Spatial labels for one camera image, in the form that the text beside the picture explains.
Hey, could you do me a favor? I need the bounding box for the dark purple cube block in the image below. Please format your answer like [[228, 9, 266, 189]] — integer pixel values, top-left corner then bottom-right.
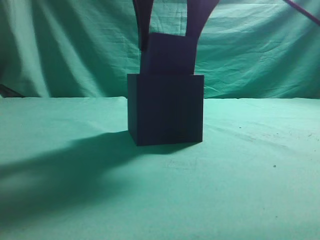
[[140, 32, 198, 75]]

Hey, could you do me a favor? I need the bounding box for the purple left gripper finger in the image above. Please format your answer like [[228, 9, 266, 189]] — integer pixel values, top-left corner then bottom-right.
[[185, 0, 220, 73]]

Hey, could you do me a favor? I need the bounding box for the purple cable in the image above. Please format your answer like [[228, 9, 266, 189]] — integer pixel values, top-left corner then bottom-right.
[[284, 0, 320, 22]]

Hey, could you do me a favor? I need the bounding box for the dark purple groove box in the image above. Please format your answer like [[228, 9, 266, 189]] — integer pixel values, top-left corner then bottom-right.
[[127, 73, 205, 146]]

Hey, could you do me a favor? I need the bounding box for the green cloth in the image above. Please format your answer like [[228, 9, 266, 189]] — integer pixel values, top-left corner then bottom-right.
[[0, 0, 320, 240]]

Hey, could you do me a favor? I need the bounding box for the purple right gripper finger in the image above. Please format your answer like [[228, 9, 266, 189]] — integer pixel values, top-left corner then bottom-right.
[[132, 0, 154, 52]]

